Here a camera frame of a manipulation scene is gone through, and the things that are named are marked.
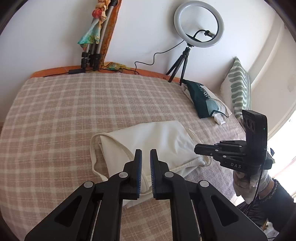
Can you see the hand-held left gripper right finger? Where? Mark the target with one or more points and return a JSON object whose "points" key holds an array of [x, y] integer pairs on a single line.
{"points": [[152, 166]]}

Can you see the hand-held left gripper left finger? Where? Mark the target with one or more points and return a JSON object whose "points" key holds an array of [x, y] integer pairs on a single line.
{"points": [[139, 166]]}

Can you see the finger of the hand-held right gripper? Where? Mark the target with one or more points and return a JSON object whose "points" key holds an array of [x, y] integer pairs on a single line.
{"points": [[203, 149], [231, 144]]}

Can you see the white camisole top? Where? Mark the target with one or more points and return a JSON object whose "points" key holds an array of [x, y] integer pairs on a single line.
{"points": [[161, 139]]}

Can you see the person's right hand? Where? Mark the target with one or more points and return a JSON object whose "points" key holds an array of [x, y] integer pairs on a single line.
{"points": [[242, 185]]}

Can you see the dark green pillow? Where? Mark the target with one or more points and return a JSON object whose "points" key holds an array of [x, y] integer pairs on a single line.
{"points": [[219, 118]]}

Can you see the dark teal patterned pillowcase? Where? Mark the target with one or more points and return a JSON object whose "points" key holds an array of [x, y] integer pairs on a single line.
{"points": [[201, 102]]}

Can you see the green striped white pillow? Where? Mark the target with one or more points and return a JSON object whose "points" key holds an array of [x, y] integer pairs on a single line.
{"points": [[238, 88]]}

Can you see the black mini tripod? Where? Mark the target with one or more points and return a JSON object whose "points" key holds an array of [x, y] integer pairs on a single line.
{"points": [[182, 67]]}

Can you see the beige checked blanket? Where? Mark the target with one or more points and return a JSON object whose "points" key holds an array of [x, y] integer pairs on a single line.
{"points": [[57, 115]]}

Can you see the green yellow patterned cloth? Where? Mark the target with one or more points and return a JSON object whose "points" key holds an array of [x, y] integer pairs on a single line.
{"points": [[113, 66]]}

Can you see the black gooseneck phone holder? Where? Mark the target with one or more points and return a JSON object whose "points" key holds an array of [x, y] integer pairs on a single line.
{"points": [[196, 33]]}

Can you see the silver folded tripod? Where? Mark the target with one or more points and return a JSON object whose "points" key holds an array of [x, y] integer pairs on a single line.
{"points": [[99, 46]]}

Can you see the orange patterned cloth strip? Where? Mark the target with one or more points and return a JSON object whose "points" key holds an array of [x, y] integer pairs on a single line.
{"points": [[108, 39]]}

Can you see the colourful knotted scarf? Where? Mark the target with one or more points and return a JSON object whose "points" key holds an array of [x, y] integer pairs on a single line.
{"points": [[92, 34]]}

